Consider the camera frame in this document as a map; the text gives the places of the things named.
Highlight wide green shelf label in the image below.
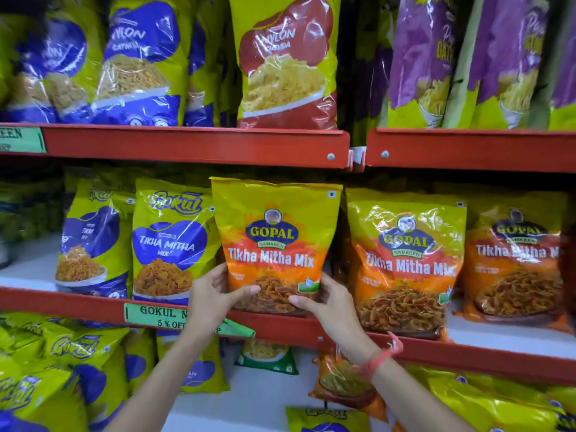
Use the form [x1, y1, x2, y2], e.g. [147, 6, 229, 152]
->
[124, 302, 256, 339]

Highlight long red white shelf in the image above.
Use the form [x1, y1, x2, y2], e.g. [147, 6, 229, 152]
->
[0, 233, 576, 387]

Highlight pile of yellow blue bags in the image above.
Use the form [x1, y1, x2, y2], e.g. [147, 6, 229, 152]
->
[0, 310, 157, 432]

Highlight green white snack packet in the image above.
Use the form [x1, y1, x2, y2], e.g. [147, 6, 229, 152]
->
[234, 339, 299, 376]

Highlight red metal shelf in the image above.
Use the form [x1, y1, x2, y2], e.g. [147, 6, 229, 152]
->
[365, 127, 576, 174]
[0, 123, 351, 170]

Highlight small green shelf label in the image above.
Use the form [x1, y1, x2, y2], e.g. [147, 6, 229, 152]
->
[0, 127, 47, 154]

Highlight pink wrist band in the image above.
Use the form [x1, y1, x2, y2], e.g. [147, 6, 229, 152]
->
[357, 333, 404, 382]

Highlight person's left hand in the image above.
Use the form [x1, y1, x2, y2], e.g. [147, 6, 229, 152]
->
[186, 262, 262, 341]

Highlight stack of dim green packets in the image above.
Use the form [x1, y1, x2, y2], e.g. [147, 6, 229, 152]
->
[0, 175, 65, 244]

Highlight red yellow snack packet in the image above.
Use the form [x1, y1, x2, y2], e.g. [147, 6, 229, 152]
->
[228, 0, 343, 130]

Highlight yellow blue snack packet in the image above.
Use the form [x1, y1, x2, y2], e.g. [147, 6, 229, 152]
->
[55, 179, 137, 299]
[131, 177, 222, 306]
[43, 0, 105, 125]
[285, 406, 372, 432]
[91, 0, 195, 127]
[156, 330, 230, 395]
[184, 0, 228, 128]
[0, 13, 59, 124]

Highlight person's left forearm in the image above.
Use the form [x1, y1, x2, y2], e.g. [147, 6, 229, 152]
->
[104, 326, 213, 432]

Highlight person's right forearm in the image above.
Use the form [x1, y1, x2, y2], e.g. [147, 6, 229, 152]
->
[368, 357, 479, 432]

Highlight person's right hand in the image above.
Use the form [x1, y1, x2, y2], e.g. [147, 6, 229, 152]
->
[288, 272, 378, 366]

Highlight orange yellow snack packet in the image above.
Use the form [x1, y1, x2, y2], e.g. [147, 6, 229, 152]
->
[346, 188, 468, 341]
[210, 177, 344, 317]
[454, 191, 573, 333]

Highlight small orange snack packet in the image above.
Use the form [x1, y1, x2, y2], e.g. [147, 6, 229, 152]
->
[309, 347, 389, 423]

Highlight purple green snack packet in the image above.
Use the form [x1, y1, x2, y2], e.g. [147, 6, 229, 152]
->
[443, 0, 551, 130]
[387, 0, 460, 129]
[529, 0, 576, 132]

